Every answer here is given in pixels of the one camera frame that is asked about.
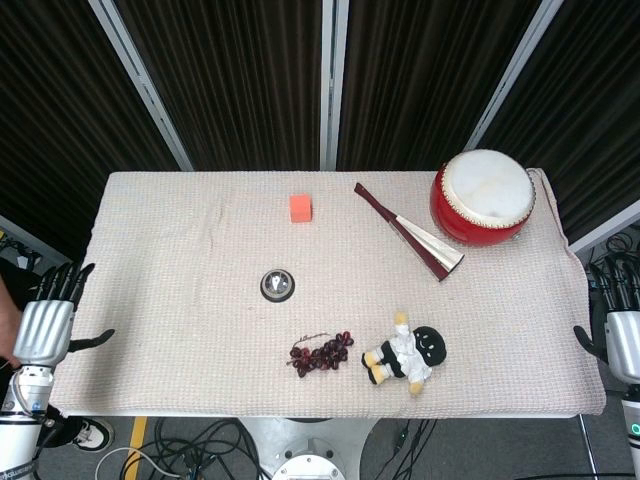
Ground black floor cables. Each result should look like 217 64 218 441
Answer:
94 417 271 480

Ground black white plush doll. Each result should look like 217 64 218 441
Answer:
361 311 448 398

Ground red drum with white skin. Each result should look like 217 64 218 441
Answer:
430 148 537 247

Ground bunch of dark red grapes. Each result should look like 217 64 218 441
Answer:
286 329 356 379

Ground black white sneaker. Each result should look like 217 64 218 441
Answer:
72 418 116 449

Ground silver call bell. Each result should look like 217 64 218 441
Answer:
259 268 296 303

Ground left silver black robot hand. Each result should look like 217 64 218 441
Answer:
12 262 116 368

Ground orange foam cube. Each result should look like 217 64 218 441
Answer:
288 194 314 223

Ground beige woven tablecloth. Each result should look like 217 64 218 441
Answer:
49 167 608 418

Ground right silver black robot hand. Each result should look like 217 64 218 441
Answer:
572 256 640 385

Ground folded dark red fan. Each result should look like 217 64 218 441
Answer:
353 182 466 283

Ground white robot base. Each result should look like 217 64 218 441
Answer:
238 417 382 480

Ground person's bare forearm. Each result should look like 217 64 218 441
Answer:
0 279 25 369

